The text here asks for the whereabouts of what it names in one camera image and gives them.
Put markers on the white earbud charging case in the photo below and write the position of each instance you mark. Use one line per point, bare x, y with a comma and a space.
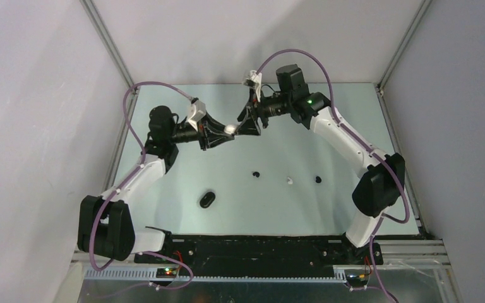
231, 129

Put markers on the black charging case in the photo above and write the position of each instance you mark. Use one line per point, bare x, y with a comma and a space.
207, 199

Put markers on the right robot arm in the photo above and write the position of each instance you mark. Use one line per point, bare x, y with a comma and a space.
381, 175

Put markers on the aluminium frame rail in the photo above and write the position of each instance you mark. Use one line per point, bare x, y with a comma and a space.
402, 254

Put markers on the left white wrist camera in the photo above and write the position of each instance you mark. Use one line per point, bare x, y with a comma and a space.
196, 112

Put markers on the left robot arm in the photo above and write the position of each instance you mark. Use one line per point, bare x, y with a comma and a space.
105, 224

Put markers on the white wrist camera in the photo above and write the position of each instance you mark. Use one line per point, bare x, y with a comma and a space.
196, 112
253, 79

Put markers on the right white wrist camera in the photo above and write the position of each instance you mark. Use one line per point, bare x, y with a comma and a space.
253, 79

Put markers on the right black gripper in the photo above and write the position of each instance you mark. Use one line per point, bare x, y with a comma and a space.
249, 125

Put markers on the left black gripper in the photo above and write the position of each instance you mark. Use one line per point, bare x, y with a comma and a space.
215, 131

